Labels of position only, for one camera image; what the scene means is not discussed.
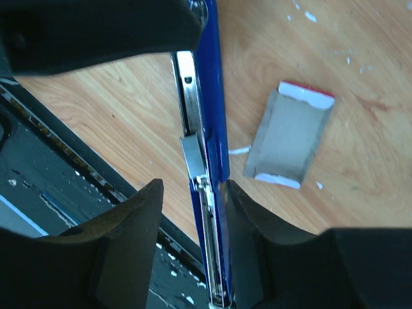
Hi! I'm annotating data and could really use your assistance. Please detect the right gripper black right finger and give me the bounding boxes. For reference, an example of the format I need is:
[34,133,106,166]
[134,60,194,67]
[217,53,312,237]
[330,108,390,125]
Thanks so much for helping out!
[226,180,411,308]

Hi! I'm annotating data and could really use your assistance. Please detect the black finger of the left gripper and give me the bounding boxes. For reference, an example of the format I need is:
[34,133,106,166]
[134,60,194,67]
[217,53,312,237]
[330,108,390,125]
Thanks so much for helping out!
[1,1,202,76]

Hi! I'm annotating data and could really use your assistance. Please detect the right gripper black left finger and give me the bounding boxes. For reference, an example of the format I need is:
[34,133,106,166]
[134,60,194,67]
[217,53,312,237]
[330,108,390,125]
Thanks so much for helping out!
[1,179,164,308]

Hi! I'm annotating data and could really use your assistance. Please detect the silver staple strip piece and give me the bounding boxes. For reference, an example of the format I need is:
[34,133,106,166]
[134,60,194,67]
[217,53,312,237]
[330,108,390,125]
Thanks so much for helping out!
[180,134,206,181]

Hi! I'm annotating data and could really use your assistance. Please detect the silver staple strips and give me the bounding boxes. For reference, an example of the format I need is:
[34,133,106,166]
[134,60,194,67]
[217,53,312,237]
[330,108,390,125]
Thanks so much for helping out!
[243,80,335,189]

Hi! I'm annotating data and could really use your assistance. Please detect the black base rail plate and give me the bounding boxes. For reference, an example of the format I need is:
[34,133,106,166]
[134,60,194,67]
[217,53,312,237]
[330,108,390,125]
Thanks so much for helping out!
[1,78,209,308]

